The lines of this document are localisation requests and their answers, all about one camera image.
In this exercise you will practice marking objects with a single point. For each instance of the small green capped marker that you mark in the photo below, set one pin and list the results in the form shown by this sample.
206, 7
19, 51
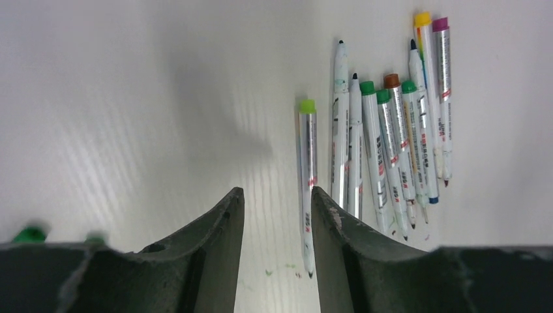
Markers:
391, 160

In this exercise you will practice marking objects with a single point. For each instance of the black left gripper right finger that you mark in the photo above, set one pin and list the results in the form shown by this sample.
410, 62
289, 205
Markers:
361, 270

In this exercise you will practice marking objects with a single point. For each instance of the magenta capped marker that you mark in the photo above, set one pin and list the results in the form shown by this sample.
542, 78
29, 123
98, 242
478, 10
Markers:
441, 32

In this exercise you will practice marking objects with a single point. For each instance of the green pen cap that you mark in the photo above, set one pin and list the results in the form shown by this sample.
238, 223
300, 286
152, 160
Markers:
31, 234
95, 238

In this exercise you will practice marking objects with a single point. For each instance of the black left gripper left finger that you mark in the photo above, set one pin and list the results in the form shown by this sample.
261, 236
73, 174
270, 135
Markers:
196, 268

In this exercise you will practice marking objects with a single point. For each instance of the lime green capped marker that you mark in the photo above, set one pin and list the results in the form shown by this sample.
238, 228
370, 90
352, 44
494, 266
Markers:
410, 96

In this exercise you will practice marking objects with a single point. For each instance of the green capped horizontal marker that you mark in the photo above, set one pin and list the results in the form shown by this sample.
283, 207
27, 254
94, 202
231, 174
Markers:
308, 177

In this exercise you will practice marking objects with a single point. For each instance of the purple capped horizontal marker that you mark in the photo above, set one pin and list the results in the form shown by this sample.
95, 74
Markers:
374, 150

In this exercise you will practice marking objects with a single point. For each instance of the blue capped marker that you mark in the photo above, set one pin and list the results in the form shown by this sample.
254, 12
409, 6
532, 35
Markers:
355, 184

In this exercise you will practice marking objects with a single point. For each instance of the yellow capped marker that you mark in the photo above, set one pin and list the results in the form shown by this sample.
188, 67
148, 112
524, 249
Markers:
429, 167
422, 28

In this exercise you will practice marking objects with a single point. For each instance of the brown capped marker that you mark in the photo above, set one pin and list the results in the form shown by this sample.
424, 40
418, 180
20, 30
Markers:
392, 83

